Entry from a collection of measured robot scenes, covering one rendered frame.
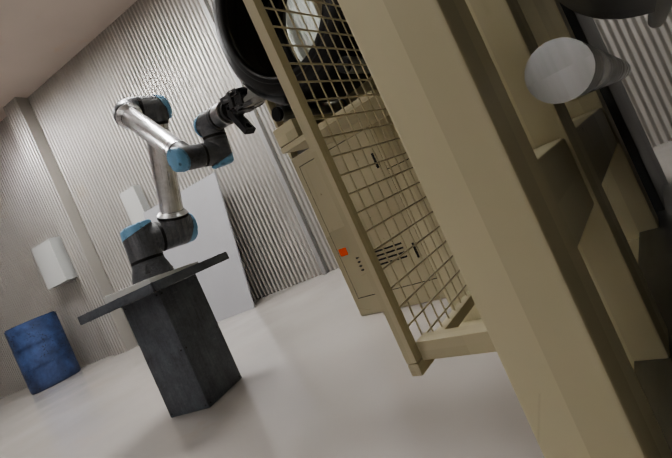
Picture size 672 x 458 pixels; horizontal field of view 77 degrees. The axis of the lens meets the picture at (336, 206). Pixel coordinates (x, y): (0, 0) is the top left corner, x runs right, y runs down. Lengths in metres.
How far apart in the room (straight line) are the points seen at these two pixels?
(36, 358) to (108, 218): 1.97
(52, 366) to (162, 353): 4.75
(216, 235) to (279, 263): 0.74
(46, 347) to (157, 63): 3.89
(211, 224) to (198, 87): 1.53
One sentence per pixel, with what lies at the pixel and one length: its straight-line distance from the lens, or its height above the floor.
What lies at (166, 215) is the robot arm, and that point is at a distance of 2.22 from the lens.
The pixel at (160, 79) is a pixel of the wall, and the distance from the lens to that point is 5.46.
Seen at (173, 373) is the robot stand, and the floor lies 0.19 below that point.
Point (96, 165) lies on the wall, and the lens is 6.28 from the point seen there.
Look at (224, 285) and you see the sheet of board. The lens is 4.66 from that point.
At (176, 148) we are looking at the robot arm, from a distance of 1.63.
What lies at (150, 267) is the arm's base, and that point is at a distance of 2.15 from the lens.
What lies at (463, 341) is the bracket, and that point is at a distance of 0.61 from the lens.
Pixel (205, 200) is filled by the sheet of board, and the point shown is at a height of 1.24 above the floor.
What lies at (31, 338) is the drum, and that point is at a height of 0.66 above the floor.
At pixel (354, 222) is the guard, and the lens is 0.60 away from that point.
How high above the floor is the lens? 0.56
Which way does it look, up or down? level
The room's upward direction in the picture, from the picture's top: 24 degrees counter-clockwise
